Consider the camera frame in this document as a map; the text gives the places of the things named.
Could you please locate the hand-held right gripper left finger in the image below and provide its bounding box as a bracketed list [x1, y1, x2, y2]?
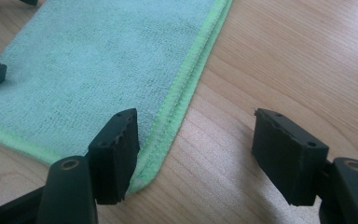
[87, 107, 141, 206]

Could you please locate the green microfibre towel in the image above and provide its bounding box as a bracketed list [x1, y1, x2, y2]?
[0, 0, 234, 196]

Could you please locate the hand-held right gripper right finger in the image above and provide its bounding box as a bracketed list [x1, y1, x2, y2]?
[251, 107, 330, 207]

